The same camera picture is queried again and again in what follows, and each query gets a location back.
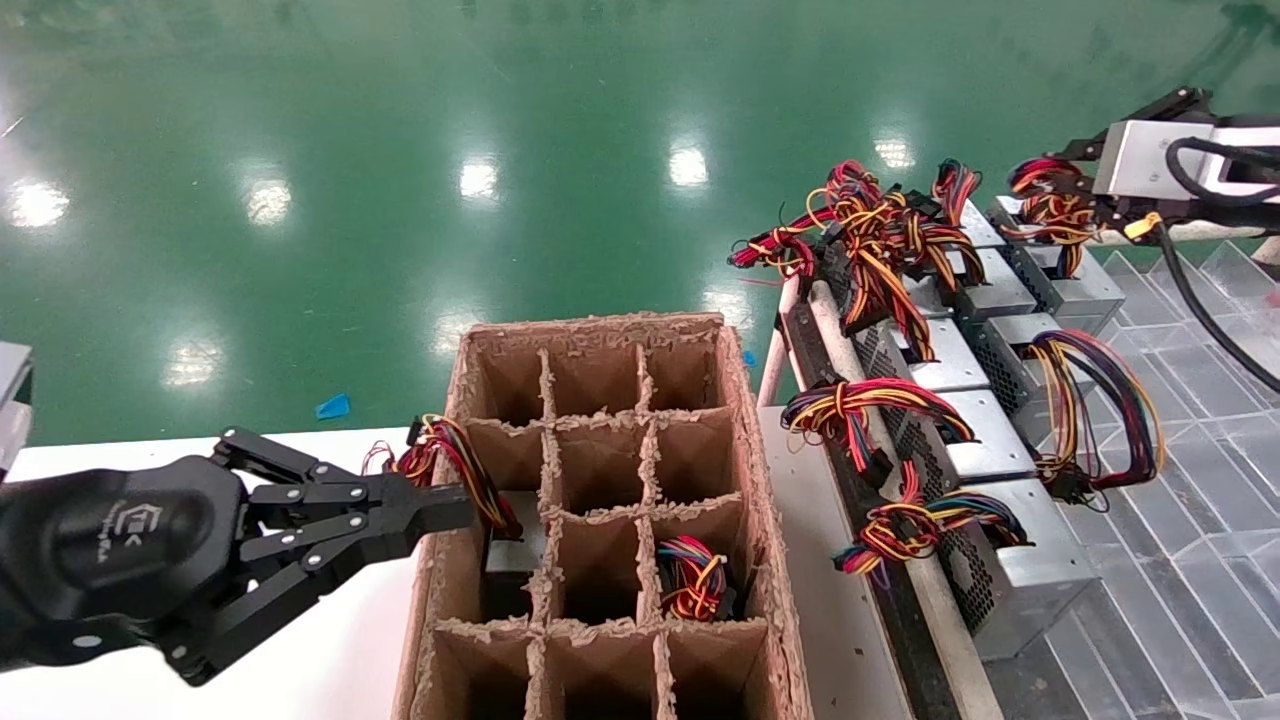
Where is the brown cardboard divider box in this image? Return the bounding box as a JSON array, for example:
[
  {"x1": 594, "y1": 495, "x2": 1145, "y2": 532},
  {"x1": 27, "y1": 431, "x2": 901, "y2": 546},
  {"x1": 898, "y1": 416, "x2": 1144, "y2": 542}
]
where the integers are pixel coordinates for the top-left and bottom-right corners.
[{"x1": 392, "y1": 312, "x2": 806, "y2": 720}]

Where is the long white foam-wrapped rail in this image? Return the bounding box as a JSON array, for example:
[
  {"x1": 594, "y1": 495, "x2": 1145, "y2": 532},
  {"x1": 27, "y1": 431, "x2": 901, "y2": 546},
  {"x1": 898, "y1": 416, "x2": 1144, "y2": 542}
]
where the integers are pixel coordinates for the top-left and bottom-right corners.
[{"x1": 808, "y1": 282, "x2": 1006, "y2": 720}]

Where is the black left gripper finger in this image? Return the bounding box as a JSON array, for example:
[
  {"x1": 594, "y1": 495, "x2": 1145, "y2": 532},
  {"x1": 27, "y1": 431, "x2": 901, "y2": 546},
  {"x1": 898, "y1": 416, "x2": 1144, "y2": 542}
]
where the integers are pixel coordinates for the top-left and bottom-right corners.
[
  {"x1": 160, "y1": 508, "x2": 476, "y2": 688},
  {"x1": 210, "y1": 428, "x2": 476, "y2": 518}
]

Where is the white horizontal pole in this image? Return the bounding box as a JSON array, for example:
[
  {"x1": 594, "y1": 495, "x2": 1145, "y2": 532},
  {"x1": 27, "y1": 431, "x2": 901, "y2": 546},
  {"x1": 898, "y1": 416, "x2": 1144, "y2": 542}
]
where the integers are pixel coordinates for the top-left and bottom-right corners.
[{"x1": 1095, "y1": 213, "x2": 1280, "y2": 248}]

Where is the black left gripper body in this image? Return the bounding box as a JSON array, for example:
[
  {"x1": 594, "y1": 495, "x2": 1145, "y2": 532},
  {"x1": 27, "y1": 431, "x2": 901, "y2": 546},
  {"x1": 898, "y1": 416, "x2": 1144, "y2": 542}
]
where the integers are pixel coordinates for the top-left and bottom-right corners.
[{"x1": 0, "y1": 455, "x2": 251, "y2": 673}]

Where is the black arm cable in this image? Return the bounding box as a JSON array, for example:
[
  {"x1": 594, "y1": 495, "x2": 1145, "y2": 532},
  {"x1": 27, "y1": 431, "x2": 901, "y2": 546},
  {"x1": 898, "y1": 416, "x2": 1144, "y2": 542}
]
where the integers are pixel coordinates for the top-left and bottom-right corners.
[{"x1": 1155, "y1": 135, "x2": 1280, "y2": 396}]

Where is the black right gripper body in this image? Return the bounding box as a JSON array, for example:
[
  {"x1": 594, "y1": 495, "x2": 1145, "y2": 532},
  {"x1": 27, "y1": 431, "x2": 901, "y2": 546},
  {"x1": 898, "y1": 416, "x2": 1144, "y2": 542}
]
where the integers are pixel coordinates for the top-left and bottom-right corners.
[{"x1": 1098, "y1": 190, "x2": 1280, "y2": 223}]

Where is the short white pipe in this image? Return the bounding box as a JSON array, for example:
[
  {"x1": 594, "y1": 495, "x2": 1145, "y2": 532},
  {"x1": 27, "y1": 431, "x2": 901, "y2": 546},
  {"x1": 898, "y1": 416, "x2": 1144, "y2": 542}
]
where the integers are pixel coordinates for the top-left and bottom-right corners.
[{"x1": 755, "y1": 278, "x2": 803, "y2": 408}]

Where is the clear acrylic divider tray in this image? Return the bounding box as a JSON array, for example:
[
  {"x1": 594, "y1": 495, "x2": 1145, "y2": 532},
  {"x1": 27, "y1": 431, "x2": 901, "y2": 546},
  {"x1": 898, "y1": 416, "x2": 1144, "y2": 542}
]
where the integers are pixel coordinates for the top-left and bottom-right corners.
[{"x1": 1040, "y1": 240, "x2": 1280, "y2": 720}]

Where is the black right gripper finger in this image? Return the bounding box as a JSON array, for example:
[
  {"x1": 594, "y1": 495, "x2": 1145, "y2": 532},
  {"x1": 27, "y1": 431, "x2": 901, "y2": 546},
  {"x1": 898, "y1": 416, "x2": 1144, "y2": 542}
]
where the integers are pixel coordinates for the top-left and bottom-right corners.
[
  {"x1": 1078, "y1": 193, "x2": 1193, "y2": 238},
  {"x1": 1060, "y1": 85, "x2": 1218, "y2": 164}
]

